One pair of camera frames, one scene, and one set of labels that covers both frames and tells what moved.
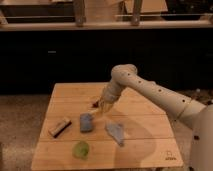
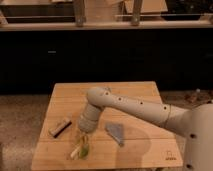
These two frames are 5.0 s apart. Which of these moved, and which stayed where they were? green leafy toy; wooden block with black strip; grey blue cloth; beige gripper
Moved: beige gripper
Stayed: grey blue cloth; wooden block with black strip; green leafy toy
